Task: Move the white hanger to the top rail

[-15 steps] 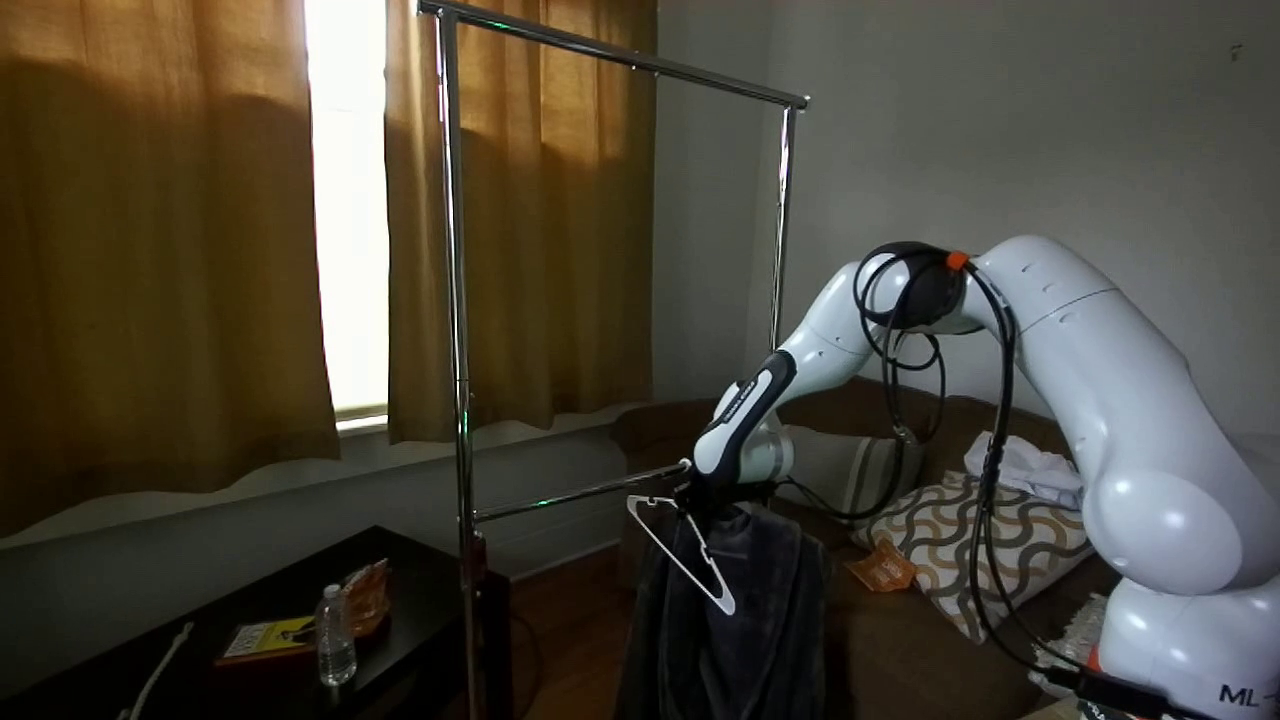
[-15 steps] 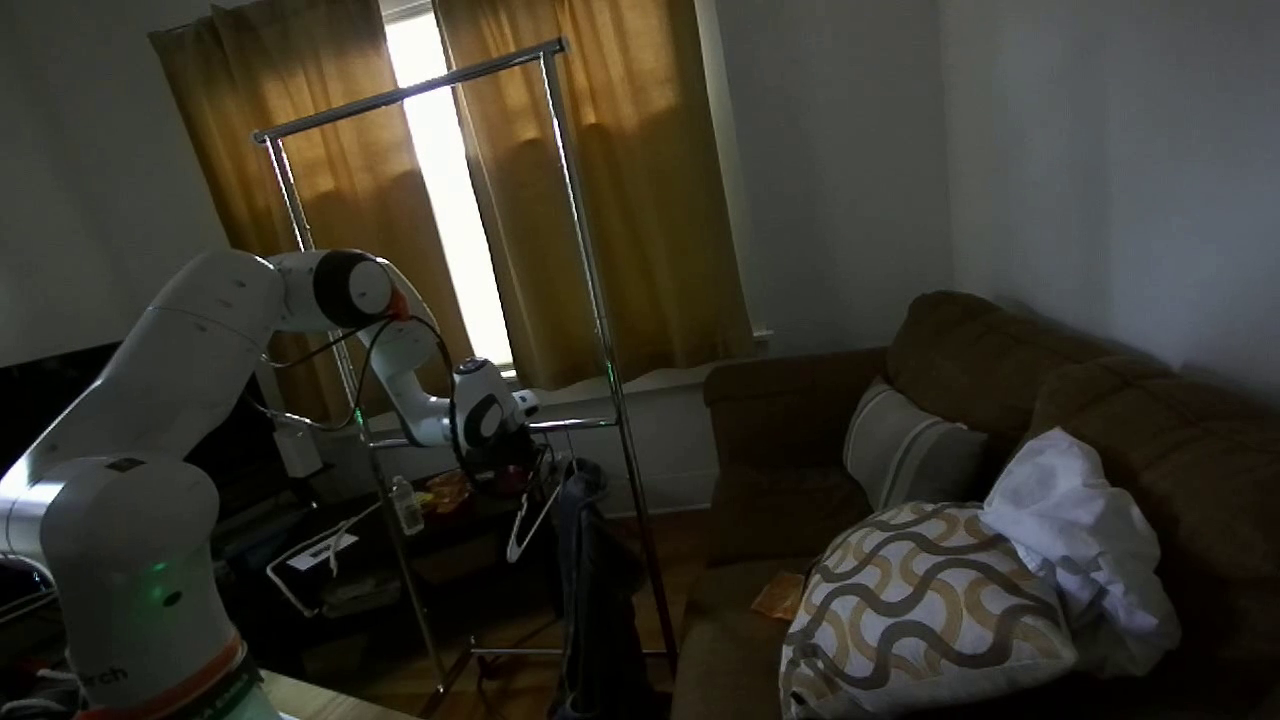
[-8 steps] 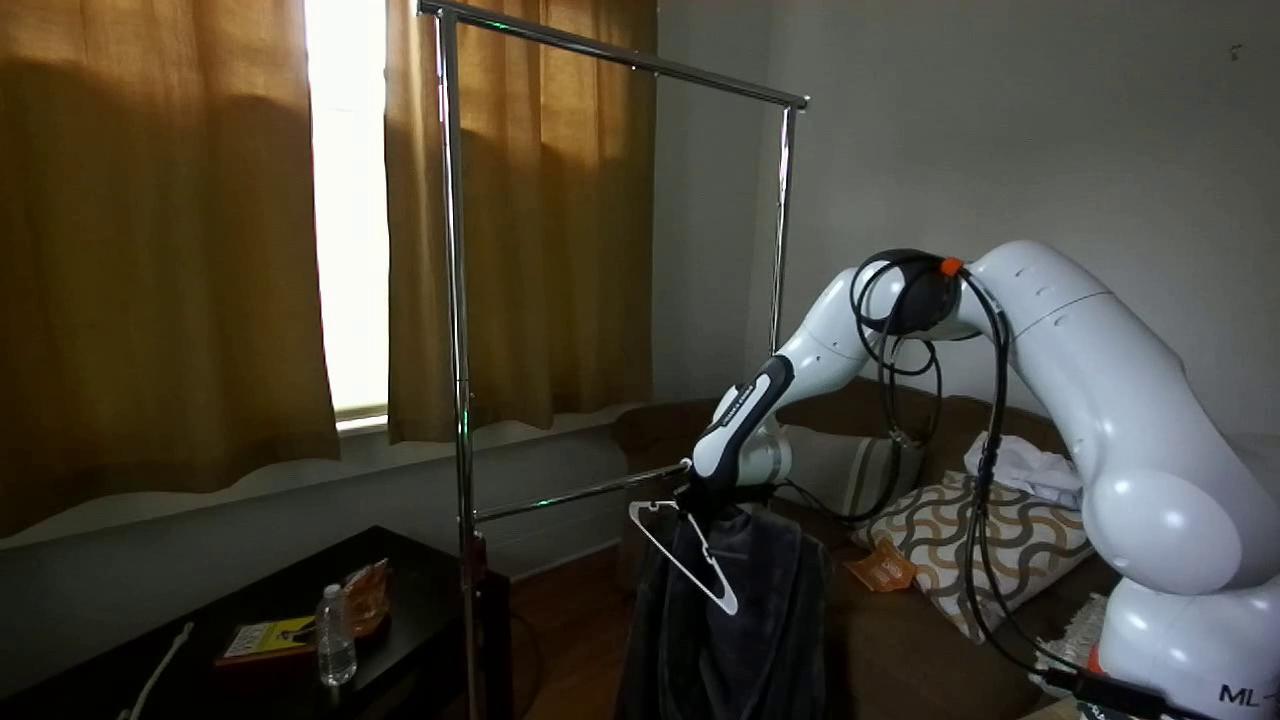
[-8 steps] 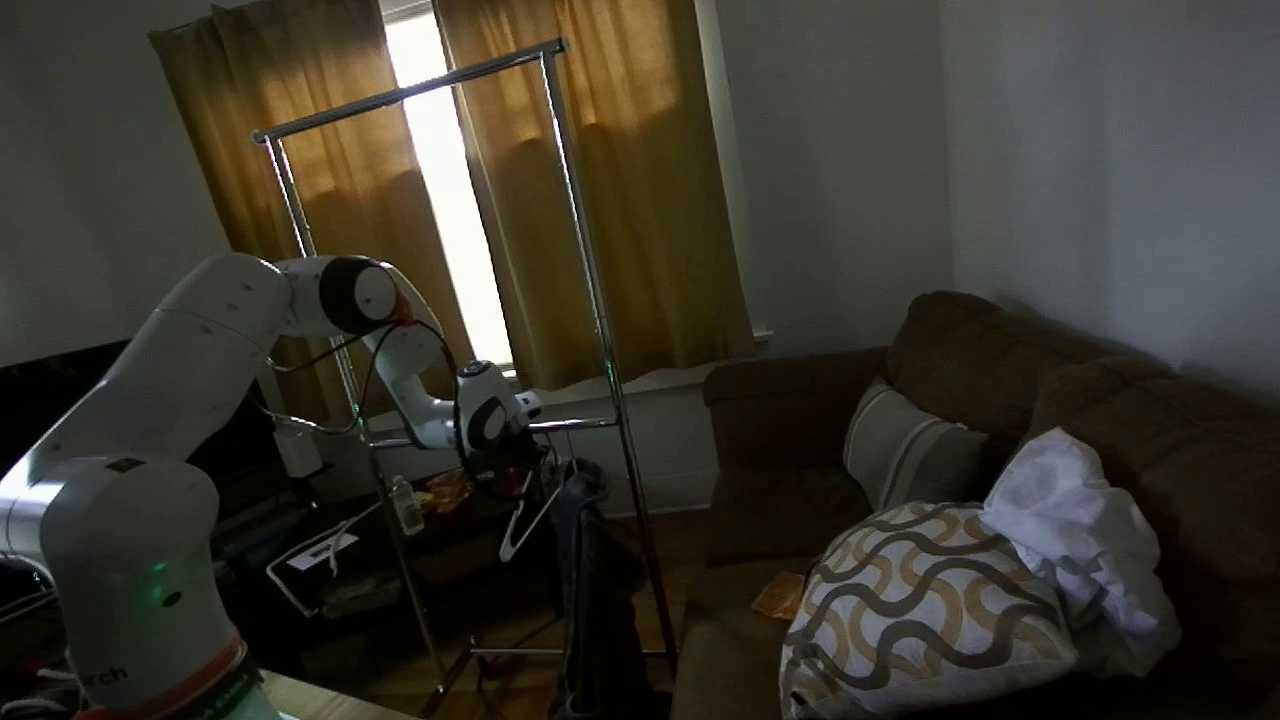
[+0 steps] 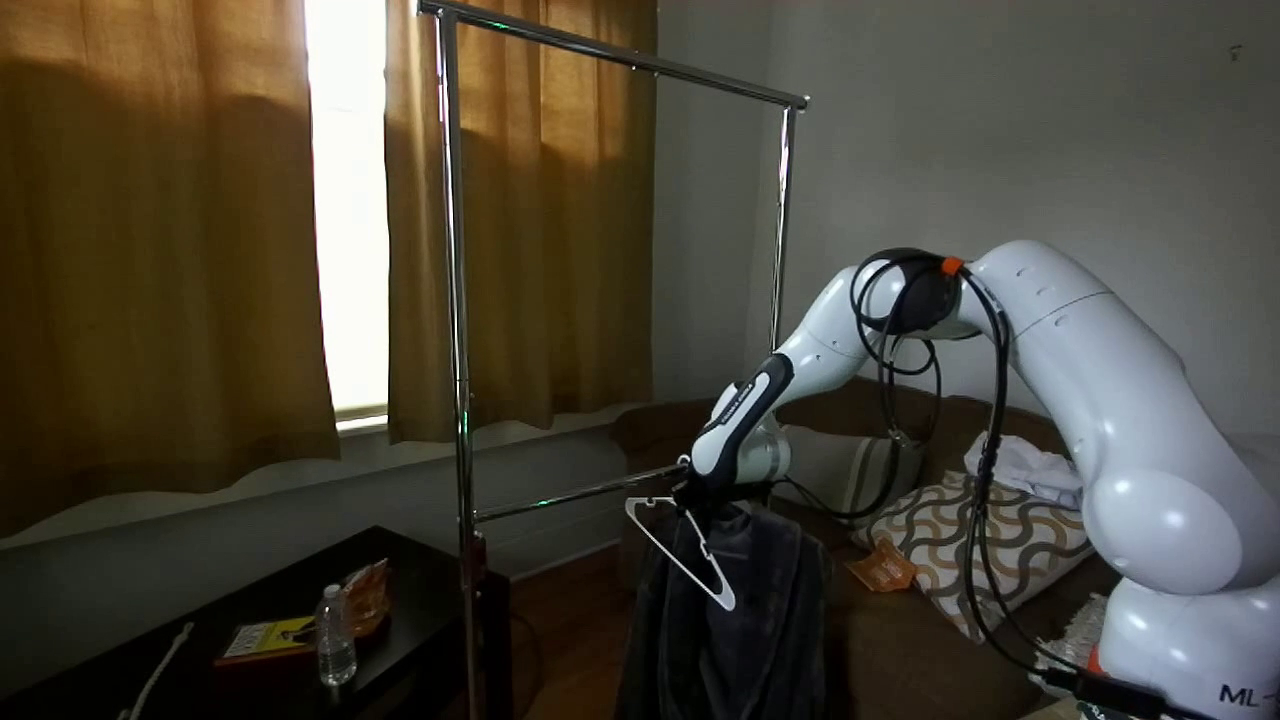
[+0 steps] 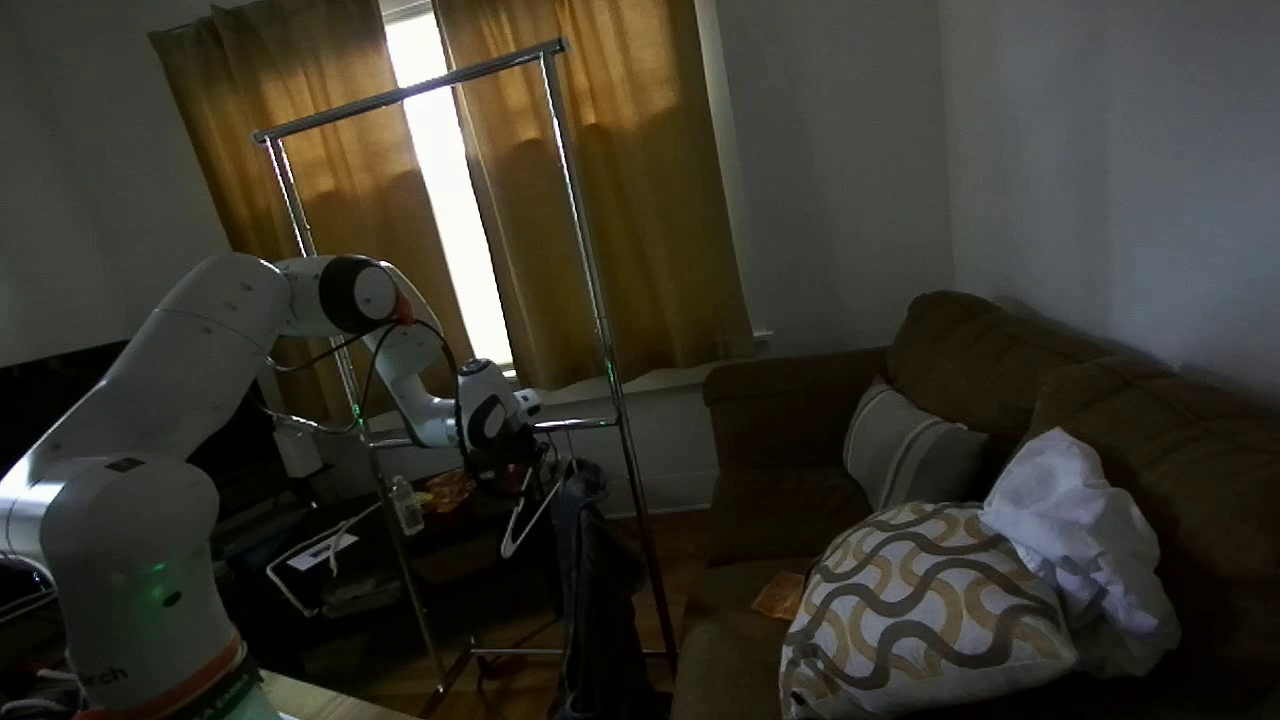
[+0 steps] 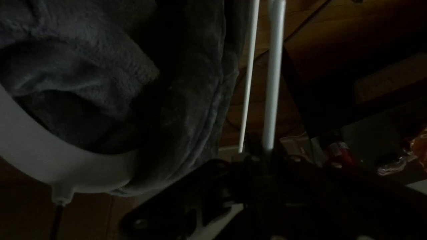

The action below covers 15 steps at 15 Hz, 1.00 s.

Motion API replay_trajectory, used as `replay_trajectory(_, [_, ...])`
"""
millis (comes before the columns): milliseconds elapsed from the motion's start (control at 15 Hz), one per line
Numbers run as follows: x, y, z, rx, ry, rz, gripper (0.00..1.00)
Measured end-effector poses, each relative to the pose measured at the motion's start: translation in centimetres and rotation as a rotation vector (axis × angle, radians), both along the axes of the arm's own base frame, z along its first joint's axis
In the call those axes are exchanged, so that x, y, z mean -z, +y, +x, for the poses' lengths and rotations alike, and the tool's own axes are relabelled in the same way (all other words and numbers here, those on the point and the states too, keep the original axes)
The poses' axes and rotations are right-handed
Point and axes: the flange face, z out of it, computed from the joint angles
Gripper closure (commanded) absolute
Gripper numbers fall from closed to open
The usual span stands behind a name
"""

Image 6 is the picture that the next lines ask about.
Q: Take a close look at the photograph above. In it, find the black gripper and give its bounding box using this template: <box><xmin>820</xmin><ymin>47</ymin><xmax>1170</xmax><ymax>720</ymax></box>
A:
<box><xmin>467</xmin><ymin>397</ymin><xmax>549</xmax><ymax>478</ymax></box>

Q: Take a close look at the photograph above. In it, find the white plastic hanger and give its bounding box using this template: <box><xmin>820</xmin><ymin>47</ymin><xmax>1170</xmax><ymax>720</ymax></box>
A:
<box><xmin>498</xmin><ymin>457</ymin><xmax>574</xmax><ymax>559</ymax></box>

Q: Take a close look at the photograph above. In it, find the orange snack bag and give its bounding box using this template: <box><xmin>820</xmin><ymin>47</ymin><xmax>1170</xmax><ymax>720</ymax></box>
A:
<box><xmin>421</xmin><ymin>473</ymin><xmax>485</xmax><ymax>517</ymax></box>

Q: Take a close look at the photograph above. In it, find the clear plastic water bottle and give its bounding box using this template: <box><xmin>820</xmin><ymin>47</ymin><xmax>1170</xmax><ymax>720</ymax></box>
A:
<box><xmin>385</xmin><ymin>473</ymin><xmax>431</xmax><ymax>539</ymax></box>

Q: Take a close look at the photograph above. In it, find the metal clothes rack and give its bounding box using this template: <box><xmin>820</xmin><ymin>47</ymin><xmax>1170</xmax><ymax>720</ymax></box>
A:
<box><xmin>258</xmin><ymin>36</ymin><xmax>684</xmax><ymax>705</ymax></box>

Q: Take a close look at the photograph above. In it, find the black low table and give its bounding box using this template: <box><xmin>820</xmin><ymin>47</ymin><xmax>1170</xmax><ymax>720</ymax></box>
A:
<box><xmin>211</xmin><ymin>454</ymin><xmax>565</xmax><ymax>671</ymax></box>

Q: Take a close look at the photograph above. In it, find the dark grey hanging robe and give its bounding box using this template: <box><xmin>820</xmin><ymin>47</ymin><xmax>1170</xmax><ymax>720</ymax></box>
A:
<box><xmin>546</xmin><ymin>457</ymin><xmax>674</xmax><ymax>720</ymax></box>

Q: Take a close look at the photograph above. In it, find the small white box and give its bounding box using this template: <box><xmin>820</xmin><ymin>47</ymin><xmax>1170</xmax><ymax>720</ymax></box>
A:
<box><xmin>272</xmin><ymin>418</ymin><xmax>327</xmax><ymax>479</ymax></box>

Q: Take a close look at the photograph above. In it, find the narrow mustard curtain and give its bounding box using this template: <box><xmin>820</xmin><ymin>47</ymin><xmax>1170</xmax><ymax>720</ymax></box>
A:
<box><xmin>431</xmin><ymin>0</ymin><xmax>755</xmax><ymax>393</ymax></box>

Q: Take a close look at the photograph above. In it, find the wide mustard curtain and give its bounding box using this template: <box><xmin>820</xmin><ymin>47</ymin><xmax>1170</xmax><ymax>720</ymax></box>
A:
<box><xmin>147</xmin><ymin>0</ymin><xmax>474</xmax><ymax>431</ymax></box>

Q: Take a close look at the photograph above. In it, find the small orange packet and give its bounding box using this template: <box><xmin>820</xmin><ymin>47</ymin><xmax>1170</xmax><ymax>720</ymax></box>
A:
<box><xmin>747</xmin><ymin>567</ymin><xmax>812</xmax><ymax>627</ymax></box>

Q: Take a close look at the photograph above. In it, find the grey striped pillow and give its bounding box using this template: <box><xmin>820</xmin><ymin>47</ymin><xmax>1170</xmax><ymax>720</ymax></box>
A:
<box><xmin>839</xmin><ymin>377</ymin><xmax>992</xmax><ymax>514</ymax></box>

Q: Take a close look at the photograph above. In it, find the beige wave pattern pillow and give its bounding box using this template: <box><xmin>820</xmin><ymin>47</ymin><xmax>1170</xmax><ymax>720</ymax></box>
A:
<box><xmin>778</xmin><ymin>495</ymin><xmax>1085</xmax><ymax>720</ymax></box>

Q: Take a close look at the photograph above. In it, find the black television screen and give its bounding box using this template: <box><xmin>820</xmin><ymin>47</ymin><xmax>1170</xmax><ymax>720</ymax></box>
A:
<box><xmin>0</xmin><ymin>337</ymin><xmax>294</xmax><ymax>538</ymax></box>

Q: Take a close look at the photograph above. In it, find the white crumpled cloth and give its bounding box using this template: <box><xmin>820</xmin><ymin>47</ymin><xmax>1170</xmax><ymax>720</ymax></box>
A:
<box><xmin>975</xmin><ymin>425</ymin><xmax>1184</xmax><ymax>686</ymax></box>

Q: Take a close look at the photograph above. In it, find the brown sofa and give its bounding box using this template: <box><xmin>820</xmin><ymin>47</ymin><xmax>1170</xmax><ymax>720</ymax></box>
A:
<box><xmin>669</xmin><ymin>290</ymin><xmax>1280</xmax><ymax>720</ymax></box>

